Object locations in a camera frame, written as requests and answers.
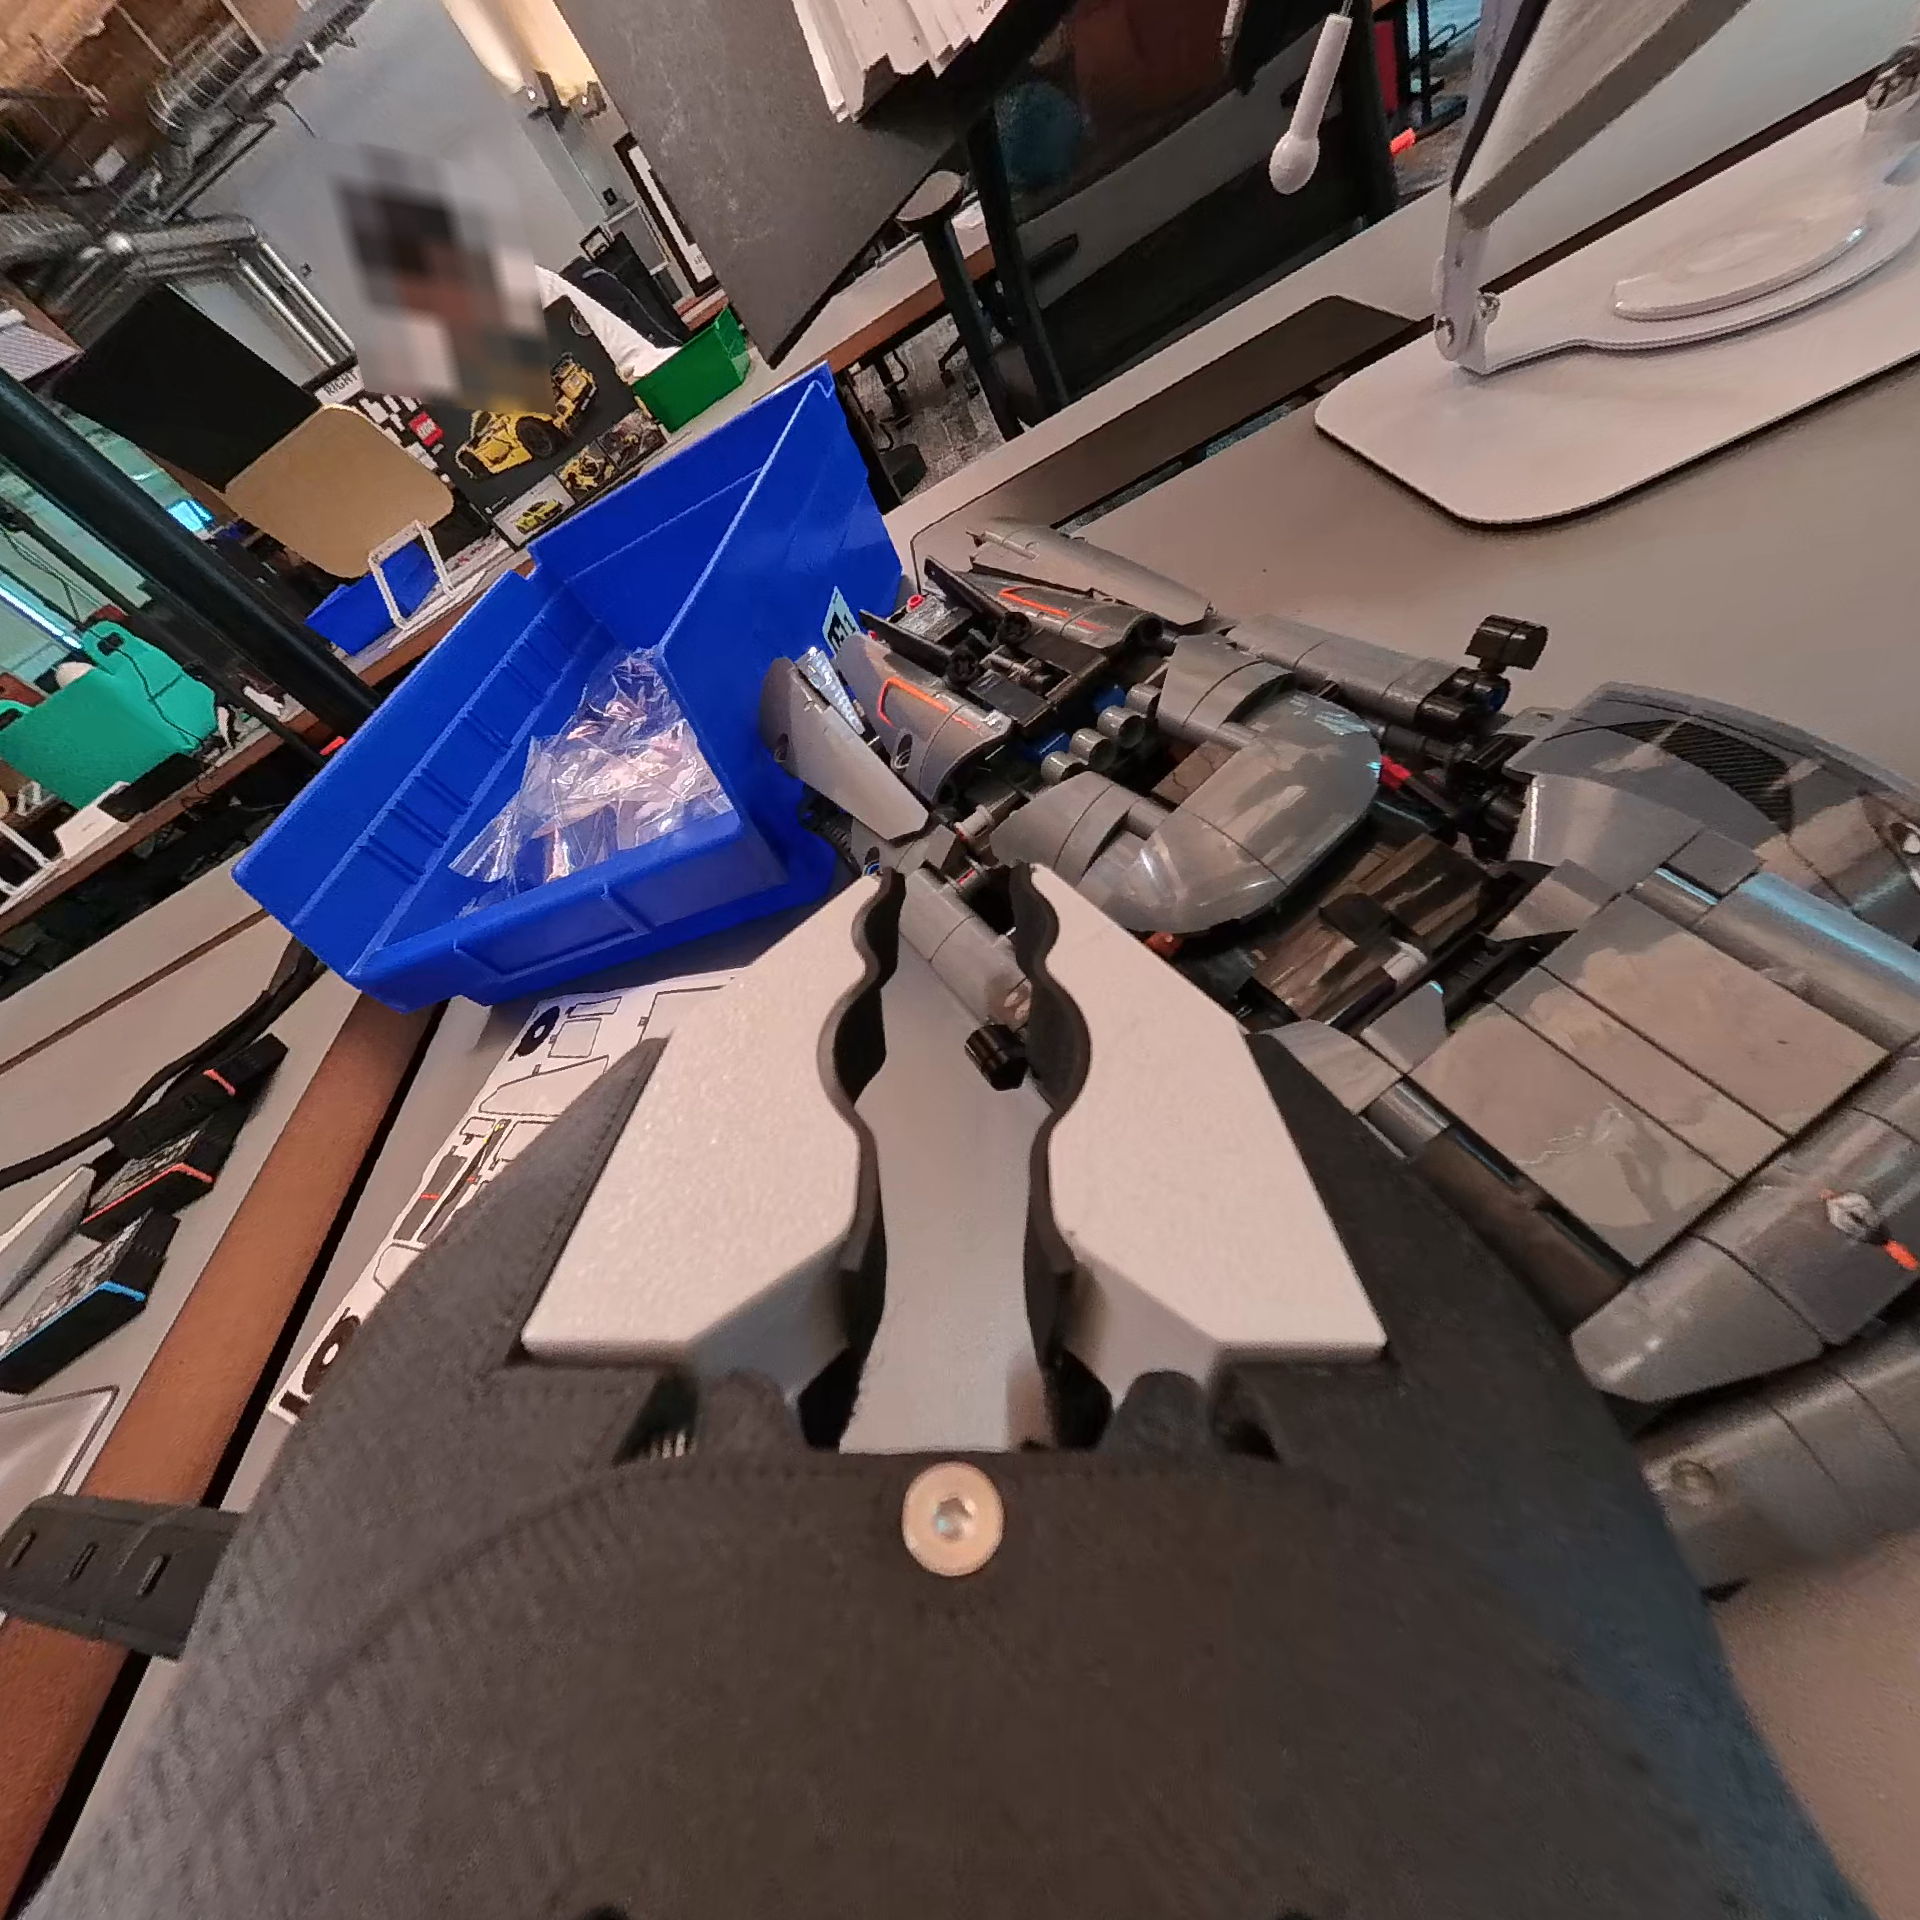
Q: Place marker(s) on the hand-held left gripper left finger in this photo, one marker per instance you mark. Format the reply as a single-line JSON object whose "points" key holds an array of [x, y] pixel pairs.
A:
{"points": [[705, 1184]]}

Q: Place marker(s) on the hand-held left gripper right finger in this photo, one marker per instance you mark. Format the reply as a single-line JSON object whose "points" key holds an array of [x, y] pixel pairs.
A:
{"points": [[1200, 1201]]}

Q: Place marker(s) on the grey lego car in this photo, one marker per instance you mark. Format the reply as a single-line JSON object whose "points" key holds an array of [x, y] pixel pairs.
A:
{"points": [[1277, 765]]}

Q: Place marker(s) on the black lego box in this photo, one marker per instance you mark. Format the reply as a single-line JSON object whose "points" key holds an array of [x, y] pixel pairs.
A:
{"points": [[524, 435]]}

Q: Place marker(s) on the white sticker sheet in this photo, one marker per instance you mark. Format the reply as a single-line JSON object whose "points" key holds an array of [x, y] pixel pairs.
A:
{"points": [[495, 1110]]}

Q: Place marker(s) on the clear plastic bags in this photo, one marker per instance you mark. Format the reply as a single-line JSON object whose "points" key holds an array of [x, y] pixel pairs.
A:
{"points": [[616, 765]]}

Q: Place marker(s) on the black battery orange mark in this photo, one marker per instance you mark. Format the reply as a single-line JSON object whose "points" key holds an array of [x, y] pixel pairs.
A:
{"points": [[224, 1088]]}

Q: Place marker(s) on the black battery red stripe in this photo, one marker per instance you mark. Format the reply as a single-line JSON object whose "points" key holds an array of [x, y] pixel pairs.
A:
{"points": [[158, 1177]]}

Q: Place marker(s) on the blue plastic bin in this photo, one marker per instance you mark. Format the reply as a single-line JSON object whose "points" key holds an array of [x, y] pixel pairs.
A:
{"points": [[705, 555]]}

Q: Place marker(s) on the black battery blue stripe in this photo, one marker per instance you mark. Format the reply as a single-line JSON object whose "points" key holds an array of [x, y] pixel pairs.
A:
{"points": [[82, 1312]]}

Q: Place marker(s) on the small blue bin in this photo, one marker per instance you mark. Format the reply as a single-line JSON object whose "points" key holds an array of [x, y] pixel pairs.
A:
{"points": [[353, 615]]}

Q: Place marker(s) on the teal chair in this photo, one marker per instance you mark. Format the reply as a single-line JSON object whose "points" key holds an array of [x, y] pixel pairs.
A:
{"points": [[112, 721]]}

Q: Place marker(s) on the tan round board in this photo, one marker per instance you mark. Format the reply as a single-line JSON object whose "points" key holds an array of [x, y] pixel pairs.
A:
{"points": [[340, 487]]}

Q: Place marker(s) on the green bin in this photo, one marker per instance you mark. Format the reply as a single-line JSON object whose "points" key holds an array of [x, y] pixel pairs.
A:
{"points": [[697, 375]]}

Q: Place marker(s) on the black metal pole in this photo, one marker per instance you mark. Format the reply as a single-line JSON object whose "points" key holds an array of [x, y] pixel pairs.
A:
{"points": [[181, 563]]}

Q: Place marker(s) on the white monitor stand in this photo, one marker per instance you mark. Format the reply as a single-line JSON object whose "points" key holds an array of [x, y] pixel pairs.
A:
{"points": [[1576, 435]]}

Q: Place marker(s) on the black flat panel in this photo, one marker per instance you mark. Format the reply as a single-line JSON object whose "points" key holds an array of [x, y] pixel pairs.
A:
{"points": [[181, 375]]}

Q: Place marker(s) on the large black board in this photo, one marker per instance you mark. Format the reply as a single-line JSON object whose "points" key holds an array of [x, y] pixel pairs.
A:
{"points": [[721, 166]]}

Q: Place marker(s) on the white hanging tool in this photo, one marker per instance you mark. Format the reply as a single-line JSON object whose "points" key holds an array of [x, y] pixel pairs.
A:
{"points": [[1302, 143]]}

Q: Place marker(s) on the white paper stack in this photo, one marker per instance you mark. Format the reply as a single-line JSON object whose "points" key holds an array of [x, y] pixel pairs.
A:
{"points": [[902, 54]]}

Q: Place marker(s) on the grey monitor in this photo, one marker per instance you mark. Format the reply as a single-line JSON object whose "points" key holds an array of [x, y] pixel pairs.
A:
{"points": [[1652, 90]]}

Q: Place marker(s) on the small white frame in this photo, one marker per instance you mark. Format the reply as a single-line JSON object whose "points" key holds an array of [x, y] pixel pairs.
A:
{"points": [[408, 569]]}

